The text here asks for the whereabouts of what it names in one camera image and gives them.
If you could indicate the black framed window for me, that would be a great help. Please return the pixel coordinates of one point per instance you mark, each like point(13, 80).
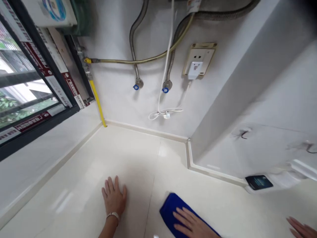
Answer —
point(37, 81)

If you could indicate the clear adhesive wall hook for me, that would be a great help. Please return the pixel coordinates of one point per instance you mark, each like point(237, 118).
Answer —
point(242, 134)
point(305, 146)

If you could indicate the person's right hand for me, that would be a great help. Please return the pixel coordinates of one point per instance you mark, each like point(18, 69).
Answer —
point(194, 226)

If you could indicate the green gas meter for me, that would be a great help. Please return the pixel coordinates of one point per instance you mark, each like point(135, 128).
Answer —
point(83, 19)

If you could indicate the person's left hand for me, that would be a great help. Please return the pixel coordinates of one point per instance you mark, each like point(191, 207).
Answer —
point(115, 199)

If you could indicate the yellow gas pipe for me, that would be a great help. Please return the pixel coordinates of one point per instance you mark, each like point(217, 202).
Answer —
point(97, 99)

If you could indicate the white charger plug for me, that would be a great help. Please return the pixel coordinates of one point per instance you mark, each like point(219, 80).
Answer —
point(195, 69)

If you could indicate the white plastic holder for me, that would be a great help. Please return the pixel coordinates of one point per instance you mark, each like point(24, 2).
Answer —
point(284, 179)

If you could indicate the person's right fingers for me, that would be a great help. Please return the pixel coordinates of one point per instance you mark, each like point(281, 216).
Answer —
point(180, 214)

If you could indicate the white wall appliance blue label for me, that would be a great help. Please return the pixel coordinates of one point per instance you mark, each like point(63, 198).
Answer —
point(53, 13)

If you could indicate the black smartphone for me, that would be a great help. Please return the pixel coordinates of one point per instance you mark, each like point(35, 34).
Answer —
point(259, 182)

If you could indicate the blue microfibre cloth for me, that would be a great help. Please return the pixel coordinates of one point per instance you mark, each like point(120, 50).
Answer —
point(171, 205)

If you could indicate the gold framed wall socket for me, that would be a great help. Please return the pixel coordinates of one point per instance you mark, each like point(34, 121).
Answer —
point(201, 53)

